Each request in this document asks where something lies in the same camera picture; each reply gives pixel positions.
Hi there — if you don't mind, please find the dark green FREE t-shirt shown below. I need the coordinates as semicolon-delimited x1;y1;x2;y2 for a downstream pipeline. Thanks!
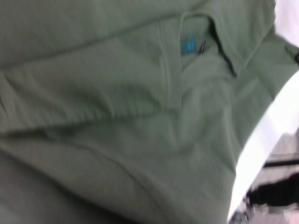
0;0;299;224

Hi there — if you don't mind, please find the black background equipment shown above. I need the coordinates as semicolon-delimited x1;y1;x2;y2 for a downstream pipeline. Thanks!
246;171;299;207

